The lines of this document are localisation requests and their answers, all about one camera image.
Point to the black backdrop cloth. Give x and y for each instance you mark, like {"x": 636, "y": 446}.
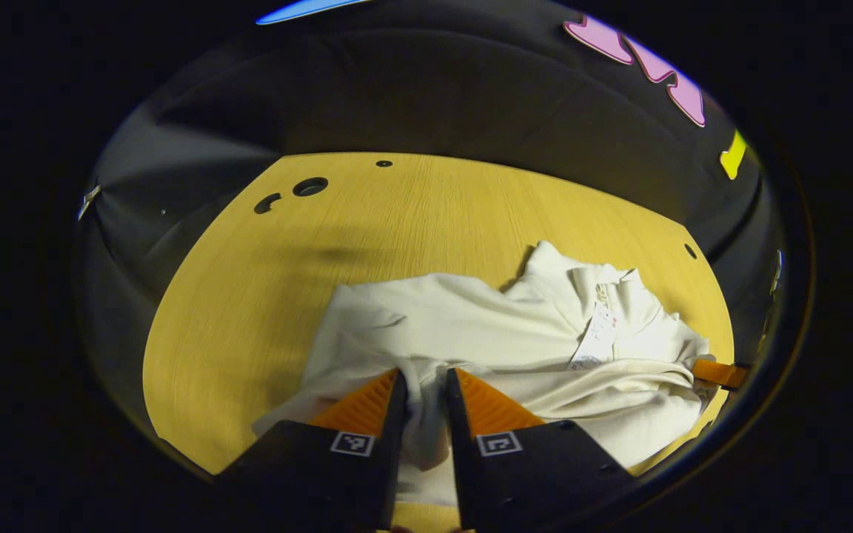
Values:
{"x": 434, "y": 89}

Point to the white paper garment tag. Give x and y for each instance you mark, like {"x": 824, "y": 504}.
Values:
{"x": 595, "y": 340}

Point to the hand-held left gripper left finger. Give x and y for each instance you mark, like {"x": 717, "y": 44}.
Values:
{"x": 395, "y": 444}

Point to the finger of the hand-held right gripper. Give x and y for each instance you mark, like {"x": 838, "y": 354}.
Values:
{"x": 719, "y": 374}

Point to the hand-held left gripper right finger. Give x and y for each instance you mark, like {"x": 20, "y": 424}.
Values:
{"x": 460, "y": 451}

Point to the cream white sweatshirt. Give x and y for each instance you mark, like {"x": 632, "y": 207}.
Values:
{"x": 471, "y": 318}

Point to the silver metal clip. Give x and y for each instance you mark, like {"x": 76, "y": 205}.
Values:
{"x": 87, "y": 201}

